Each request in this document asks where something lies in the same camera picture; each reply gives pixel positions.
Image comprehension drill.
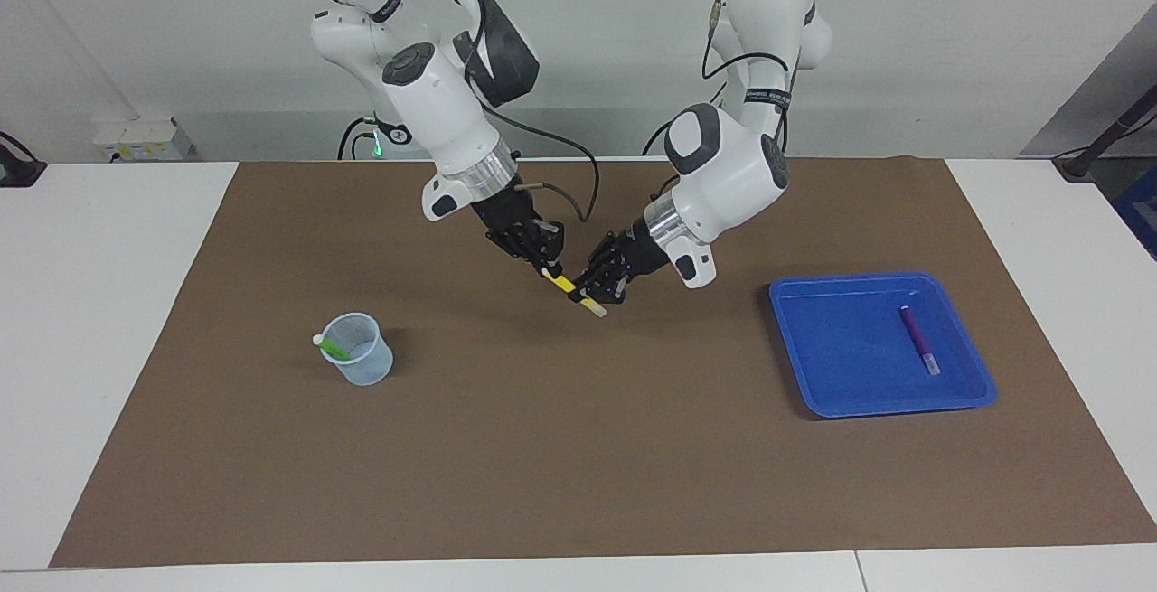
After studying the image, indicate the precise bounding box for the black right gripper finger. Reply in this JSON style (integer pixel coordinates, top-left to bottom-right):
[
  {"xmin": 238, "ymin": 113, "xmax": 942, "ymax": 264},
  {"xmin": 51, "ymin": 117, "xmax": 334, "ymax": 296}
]
[
  {"xmin": 500, "ymin": 226, "xmax": 557, "ymax": 280},
  {"xmin": 533, "ymin": 220, "xmax": 568, "ymax": 278}
]

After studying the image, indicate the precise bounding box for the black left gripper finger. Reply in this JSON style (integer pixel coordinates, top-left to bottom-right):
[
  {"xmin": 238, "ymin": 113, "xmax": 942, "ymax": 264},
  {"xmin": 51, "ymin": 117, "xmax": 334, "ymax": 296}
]
[
  {"xmin": 586, "ymin": 230, "xmax": 635, "ymax": 284},
  {"xmin": 568, "ymin": 265, "xmax": 630, "ymax": 307}
]

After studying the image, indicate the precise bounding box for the yellow marker pen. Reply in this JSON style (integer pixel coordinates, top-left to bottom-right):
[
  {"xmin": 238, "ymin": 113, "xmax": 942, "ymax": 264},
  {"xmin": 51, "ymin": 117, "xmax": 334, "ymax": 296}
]
[{"xmin": 540, "ymin": 267, "xmax": 608, "ymax": 319}]

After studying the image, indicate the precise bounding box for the purple marker pen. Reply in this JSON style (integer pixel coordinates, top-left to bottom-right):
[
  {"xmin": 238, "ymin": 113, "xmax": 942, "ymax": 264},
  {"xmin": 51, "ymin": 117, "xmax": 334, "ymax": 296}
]
[{"xmin": 898, "ymin": 305, "xmax": 943, "ymax": 377}]

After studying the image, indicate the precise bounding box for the brown table mat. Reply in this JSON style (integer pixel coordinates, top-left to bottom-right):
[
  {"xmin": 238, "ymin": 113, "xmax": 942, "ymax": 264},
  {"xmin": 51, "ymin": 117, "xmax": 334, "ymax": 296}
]
[{"xmin": 50, "ymin": 156, "xmax": 1157, "ymax": 569}]

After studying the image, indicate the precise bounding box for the translucent plastic cup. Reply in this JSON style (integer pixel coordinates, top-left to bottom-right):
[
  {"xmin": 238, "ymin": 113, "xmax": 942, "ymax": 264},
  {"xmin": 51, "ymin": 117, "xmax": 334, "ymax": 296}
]
[{"xmin": 319, "ymin": 312, "xmax": 396, "ymax": 387}]

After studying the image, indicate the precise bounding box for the blue plastic tray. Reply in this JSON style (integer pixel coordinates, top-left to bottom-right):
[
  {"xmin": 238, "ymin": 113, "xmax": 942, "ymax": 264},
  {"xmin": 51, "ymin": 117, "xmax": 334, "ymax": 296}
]
[{"xmin": 768, "ymin": 272, "xmax": 999, "ymax": 419}]

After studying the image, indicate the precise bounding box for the white power strip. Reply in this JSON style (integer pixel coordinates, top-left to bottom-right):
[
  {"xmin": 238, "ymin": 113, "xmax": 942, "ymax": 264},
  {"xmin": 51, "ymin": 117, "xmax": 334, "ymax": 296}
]
[{"xmin": 90, "ymin": 117, "xmax": 196, "ymax": 163}]

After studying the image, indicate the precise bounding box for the black stand pole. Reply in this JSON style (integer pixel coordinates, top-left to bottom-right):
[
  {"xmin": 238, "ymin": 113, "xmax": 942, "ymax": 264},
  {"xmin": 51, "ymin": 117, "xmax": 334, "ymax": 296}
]
[{"xmin": 1053, "ymin": 84, "xmax": 1157, "ymax": 184}]

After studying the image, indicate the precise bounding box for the black table clamp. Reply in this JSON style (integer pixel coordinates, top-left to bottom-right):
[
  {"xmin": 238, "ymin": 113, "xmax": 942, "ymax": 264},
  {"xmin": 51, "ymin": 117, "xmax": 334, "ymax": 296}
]
[{"xmin": 0, "ymin": 129, "xmax": 48, "ymax": 188}]

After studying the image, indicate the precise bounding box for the blue crate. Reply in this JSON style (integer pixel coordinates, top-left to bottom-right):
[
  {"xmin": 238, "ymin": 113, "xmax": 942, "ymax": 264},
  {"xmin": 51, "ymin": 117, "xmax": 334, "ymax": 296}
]
[{"xmin": 1110, "ymin": 163, "xmax": 1157, "ymax": 260}]

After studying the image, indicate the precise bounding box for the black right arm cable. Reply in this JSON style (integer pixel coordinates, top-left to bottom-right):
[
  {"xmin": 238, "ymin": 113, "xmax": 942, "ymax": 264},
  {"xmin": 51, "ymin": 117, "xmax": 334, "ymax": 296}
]
[{"xmin": 276, "ymin": 0, "xmax": 601, "ymax": 224}]

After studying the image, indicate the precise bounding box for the black base cable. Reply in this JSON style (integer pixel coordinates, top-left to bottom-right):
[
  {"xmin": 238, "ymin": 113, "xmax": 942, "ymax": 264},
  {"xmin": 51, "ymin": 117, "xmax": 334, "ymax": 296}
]
[
  {"xmin": 642, "ymin": 117, "xmax": 697, "ymax": 157},
  {"xmin": 338, "ymin": 116, "xmax": 376, "ymax": 161}
]

